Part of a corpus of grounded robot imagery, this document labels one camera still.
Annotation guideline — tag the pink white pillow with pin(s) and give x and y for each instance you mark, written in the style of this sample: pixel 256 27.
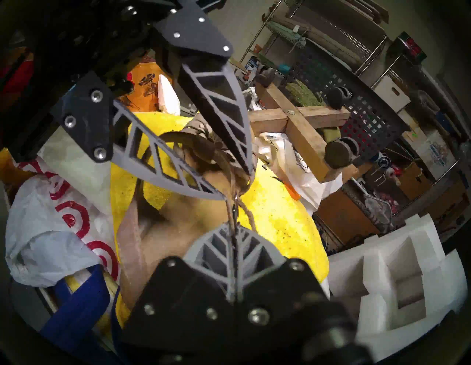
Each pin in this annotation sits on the pink white pillow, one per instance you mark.
pixel 169 99

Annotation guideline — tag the mint seat cushion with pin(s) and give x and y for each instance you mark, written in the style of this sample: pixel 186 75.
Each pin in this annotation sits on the mint seat cushion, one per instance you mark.
pixel 287 33

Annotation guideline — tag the green knit glove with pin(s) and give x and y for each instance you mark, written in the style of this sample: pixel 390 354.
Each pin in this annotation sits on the green knit glove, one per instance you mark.
pixel 301 94

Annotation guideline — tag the white printed plastic bag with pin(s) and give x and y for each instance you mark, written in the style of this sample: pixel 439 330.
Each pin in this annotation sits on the white printed plastic bag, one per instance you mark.
pixel 312 184

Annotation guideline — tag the right gripper lattice left finger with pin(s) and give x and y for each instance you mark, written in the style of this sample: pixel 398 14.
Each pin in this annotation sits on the right gripper lattice left finger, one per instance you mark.
pixel 184 305

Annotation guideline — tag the dark plastic mesh basket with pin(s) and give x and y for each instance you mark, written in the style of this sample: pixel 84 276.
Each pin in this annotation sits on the dark plastic mesh basket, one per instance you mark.
pixel 371 117

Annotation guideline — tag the white red-target plastic bag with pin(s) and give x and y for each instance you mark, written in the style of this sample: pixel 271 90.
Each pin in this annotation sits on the white red-target plastic bag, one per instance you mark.
pixel 40 235

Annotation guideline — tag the small white Gildan box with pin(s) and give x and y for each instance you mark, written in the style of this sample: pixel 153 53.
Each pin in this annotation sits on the small white Gildan box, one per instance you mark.
pixel 439 154

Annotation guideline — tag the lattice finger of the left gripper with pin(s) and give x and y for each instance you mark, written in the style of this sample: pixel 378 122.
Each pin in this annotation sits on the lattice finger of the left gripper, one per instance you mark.
pixel 217 92

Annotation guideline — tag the red orange patterned bag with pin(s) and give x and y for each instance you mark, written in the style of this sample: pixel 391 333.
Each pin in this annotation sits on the red orange patterned bag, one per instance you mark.
pixel 147 81

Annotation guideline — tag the wooden cross caster dolly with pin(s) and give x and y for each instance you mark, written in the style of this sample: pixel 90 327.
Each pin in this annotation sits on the wooden cross caster dolly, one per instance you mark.
pixel 305 136

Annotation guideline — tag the white foam packing insert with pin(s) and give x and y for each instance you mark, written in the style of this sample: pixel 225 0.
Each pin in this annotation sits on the white foam packing insert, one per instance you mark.
pixel 379 305

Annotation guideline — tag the right gripper lattice right finger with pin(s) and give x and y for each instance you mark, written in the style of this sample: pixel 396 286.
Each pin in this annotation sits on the right gripper lattice right finger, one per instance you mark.
pixel 276 294

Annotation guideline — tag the yellow towel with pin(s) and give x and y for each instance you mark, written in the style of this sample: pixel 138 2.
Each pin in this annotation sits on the yellow towel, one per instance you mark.
pixel 279 220

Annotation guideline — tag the white labelled cardboard box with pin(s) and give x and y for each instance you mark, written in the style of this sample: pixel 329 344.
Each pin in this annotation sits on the white labelled cardboard box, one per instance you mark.
pixel 412 128

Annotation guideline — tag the red snowman box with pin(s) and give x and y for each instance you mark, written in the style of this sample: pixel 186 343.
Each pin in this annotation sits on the red snowman box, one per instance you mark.
pixel 408 48

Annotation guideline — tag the blue white product box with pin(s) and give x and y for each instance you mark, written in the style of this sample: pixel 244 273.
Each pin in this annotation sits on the blue white product box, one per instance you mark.
pixel 252 68

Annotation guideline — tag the brown cardboard box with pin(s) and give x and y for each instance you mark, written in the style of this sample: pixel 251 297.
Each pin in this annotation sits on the brown cardboard box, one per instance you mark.
pixel 408 180

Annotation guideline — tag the tan seat cushion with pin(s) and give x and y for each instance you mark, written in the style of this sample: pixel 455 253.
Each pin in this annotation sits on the tan seat cushion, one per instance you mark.
pixel 331 44

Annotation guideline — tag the brown wooden chest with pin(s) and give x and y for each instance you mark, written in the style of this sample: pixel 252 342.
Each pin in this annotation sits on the brown wooden chest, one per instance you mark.
pixel 349 217

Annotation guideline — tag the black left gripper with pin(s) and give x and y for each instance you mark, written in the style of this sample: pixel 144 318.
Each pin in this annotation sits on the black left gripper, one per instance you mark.
pixel 92 36

